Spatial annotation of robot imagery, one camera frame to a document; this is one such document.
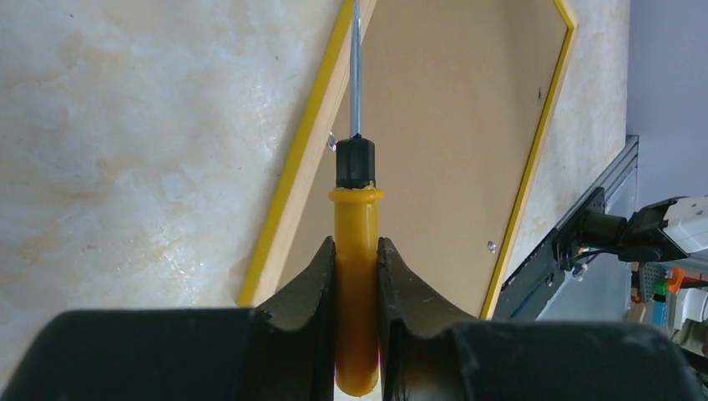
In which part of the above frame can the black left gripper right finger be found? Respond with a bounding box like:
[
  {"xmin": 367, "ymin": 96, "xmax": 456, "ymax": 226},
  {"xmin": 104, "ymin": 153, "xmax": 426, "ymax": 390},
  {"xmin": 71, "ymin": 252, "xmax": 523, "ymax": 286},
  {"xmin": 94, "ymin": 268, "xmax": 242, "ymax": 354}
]
[{"xmin": 377, "ymin": 238, "xmax": 705, "ymax": 400}]

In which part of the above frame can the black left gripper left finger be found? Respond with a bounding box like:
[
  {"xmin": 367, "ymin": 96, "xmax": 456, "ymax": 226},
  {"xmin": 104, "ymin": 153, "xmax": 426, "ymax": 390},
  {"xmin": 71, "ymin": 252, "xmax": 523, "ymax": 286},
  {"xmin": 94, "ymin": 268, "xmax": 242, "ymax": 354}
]
[{"xmin": 2, "ymin": 238, "xmax": 336, "ymax": 400}]

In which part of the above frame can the yellow handled screwdriver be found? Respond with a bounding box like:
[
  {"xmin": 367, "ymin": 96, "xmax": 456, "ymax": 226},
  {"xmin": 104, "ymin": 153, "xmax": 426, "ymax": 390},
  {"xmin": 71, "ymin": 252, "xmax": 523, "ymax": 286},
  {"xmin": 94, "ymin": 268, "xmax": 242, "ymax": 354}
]
[{"xmin": 329, "ymin": 2, "xmax": 383, "ymax": 397}]

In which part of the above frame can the yellow wooden picture frame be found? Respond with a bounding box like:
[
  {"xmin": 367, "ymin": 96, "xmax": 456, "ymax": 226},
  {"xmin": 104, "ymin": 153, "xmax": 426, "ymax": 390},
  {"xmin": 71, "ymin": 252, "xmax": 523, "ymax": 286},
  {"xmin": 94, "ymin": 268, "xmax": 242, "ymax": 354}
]
[{"xmin": 236, "ymin": 0, "xmax": 579, "ymax": 322}]

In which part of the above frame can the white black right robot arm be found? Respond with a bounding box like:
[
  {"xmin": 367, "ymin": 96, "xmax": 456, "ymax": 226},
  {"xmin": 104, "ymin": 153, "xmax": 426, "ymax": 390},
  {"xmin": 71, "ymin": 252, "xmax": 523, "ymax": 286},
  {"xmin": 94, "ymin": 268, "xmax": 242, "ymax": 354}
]
[{"xmin": 576, "ymin": 195, "xmax": 707, "ymax": 262}]

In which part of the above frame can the aluminium front rail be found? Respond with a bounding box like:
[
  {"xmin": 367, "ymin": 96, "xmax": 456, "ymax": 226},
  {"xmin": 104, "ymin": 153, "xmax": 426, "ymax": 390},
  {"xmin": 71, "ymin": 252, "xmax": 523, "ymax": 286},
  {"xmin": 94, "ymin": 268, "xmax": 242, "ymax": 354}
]
[{"xmin": 554, "ymin": 135, "xmax": 640, "ymax": 230}]

